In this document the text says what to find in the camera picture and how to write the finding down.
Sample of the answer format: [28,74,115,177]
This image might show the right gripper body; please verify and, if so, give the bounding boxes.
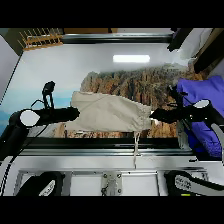
[149,107,178,123]

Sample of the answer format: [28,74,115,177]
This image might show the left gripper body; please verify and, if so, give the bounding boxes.
[57,105,81,123]

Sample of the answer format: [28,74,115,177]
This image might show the beige pants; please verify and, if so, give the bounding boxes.
[64,90,153,169]

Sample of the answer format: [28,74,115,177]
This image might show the purple garment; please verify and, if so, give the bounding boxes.
[175,75,224,160]

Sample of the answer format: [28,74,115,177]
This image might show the black garment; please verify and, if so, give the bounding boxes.
[167,28,194,53]

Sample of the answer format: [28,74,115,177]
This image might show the white garment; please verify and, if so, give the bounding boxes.
[179,28,214,62]

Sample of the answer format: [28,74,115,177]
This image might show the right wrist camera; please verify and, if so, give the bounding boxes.
[167,84,188,108]

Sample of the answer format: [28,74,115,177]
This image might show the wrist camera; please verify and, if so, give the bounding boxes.
[167,84,188,108]
[41,80,57,110]

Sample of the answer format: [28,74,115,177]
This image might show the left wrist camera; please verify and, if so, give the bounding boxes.
[41,80,57,110]

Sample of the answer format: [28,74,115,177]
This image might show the silver frame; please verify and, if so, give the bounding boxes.
[0,146,224,197]

